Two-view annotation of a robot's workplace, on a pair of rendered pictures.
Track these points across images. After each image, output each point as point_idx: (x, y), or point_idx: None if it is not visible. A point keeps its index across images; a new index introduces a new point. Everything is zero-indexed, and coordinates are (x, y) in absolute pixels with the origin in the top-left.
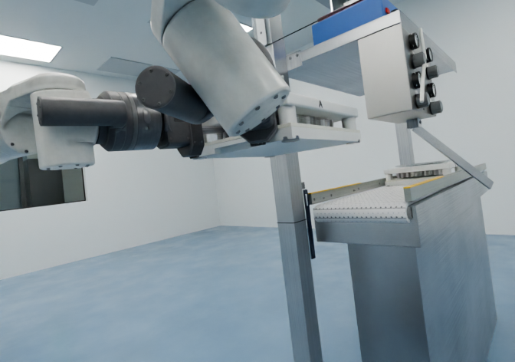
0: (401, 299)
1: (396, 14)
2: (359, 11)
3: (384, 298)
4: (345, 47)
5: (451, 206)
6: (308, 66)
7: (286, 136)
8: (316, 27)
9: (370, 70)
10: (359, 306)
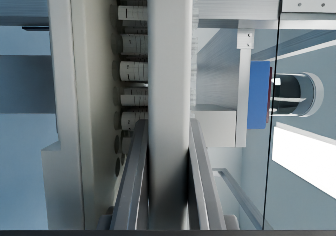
0: (21, 98)
1: (242, 145)
2: (260, 110)
3: (18, 84)
4: (235, 96)
5: None
6: (233, 49)
7: None
8: (266, 66)
9: (206, 119)
10: (4, 60)
